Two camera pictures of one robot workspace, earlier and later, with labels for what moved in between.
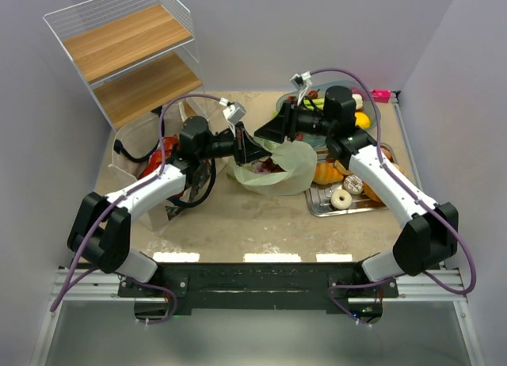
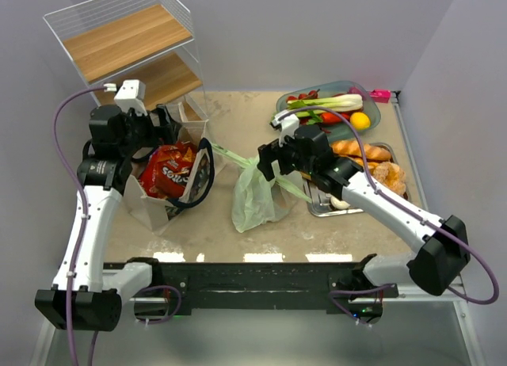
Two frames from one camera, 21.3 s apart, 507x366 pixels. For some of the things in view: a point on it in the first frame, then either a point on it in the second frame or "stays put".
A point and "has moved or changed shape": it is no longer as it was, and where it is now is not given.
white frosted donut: [337, 203] stays put
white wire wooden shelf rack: [134, 51] stays put
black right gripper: [287, 118] → [273, 159]
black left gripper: [240, 143] → [159, 124]
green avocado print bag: [298, 159] has moved or changed shape
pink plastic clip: [381, 95] stays put
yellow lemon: [362, 120] stays put
